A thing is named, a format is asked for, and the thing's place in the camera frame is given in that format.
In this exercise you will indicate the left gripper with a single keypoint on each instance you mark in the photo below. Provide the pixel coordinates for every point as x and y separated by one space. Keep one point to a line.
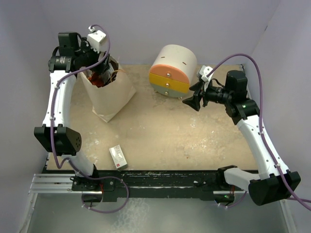
96 65

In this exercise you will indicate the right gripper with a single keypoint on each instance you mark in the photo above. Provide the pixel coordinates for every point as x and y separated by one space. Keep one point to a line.
194 101

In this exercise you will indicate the red chips bag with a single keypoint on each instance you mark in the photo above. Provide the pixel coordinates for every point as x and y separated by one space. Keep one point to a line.
107 75

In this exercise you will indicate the white paper bag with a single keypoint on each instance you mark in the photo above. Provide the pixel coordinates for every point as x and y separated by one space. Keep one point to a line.
107 101

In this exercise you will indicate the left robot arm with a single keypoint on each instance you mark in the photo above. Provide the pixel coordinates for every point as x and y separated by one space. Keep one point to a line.
73 55

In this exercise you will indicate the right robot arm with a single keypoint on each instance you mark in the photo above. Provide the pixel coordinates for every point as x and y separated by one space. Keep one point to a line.
273 179

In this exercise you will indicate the pastel mini drawer cabinet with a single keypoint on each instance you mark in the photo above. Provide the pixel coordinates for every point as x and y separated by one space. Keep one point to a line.
172 71

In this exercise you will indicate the small white box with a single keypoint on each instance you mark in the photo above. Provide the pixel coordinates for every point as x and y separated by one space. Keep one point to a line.
118 157

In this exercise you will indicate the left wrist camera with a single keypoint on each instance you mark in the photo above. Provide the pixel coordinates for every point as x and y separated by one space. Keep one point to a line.
96 39

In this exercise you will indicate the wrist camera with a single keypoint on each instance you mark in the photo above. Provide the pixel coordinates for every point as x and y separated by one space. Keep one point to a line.
96 39
204 75

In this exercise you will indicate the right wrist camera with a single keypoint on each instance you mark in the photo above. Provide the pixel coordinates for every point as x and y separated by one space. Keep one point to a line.
204 75

